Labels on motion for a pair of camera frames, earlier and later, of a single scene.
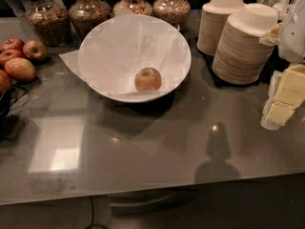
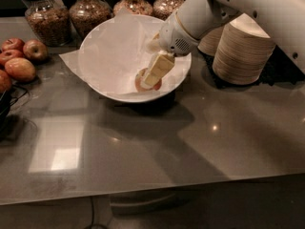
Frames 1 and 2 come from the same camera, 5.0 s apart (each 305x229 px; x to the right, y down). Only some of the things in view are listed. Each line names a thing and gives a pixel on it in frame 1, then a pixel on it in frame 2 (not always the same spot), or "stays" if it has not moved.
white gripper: (294, 38) to (175, 37)
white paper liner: (115, 50) stays
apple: (148, 79) stays
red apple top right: (34, 50) stays
